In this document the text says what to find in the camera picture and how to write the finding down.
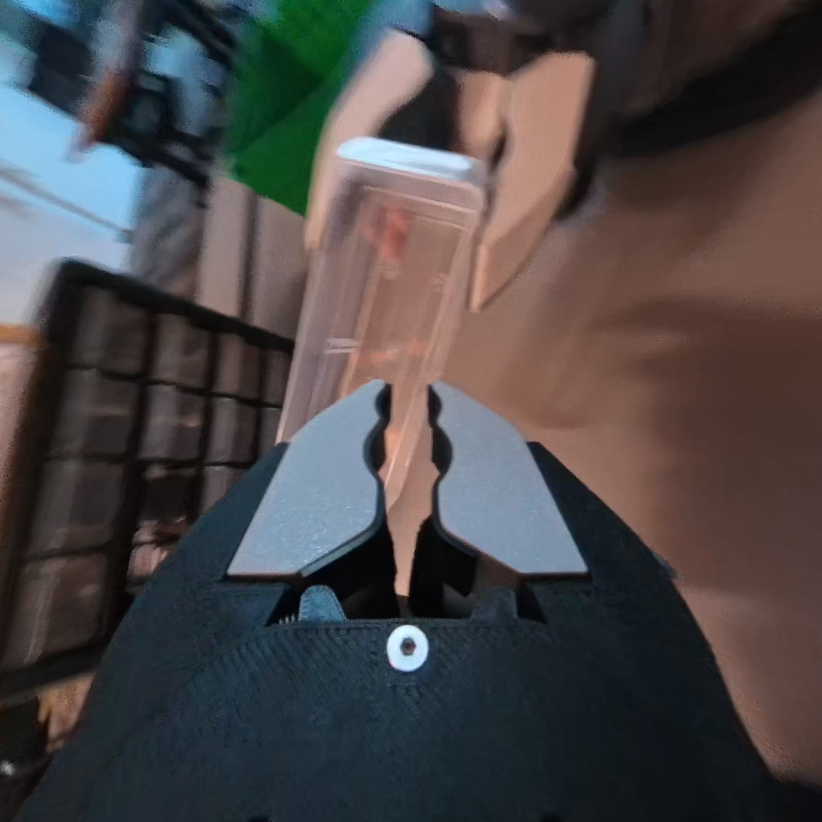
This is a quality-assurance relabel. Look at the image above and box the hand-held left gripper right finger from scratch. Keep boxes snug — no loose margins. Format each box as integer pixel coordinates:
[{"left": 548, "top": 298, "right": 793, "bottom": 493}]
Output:
[{"left": 427, "top": 382, "right": 589, "bottom": 578}]

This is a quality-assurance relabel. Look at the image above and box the clear plastic drawer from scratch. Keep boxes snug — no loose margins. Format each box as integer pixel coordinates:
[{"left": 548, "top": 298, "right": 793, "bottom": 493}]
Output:
[{"left": 276, "top": 137, "right": 490, "bottom": 502}]

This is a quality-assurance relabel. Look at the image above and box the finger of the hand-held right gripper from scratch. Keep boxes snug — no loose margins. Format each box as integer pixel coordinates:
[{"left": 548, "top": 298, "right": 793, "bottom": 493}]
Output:
[
  {"left": 304, "top": 29, "right": 441, "bottom": 253},
  {"left": 468, "top": 54, "right": 599, "bottom": 313}
]

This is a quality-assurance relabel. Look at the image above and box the black framed desk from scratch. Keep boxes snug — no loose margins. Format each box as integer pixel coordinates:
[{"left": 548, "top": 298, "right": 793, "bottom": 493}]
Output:
[{"left": 26, "top": 0, "right": 238, "bottom": 187}]

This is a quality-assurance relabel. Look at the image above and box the green plastic bin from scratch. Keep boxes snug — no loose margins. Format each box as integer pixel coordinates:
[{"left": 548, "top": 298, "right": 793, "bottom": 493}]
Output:
[{"left": 225, "top": 0, "right": 381, "bottom": 217}]

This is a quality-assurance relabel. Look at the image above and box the black drawer cabinet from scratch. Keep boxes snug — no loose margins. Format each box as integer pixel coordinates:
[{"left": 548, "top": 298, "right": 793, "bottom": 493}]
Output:
[{"left": 0, "top": 259, "right": 298, "bottom": 697}]

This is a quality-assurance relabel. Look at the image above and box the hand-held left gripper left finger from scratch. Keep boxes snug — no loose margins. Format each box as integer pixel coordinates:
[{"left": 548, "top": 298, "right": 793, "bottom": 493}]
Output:
[{"left": 228, "top": 379, "right": 390, "bottom": 578}]

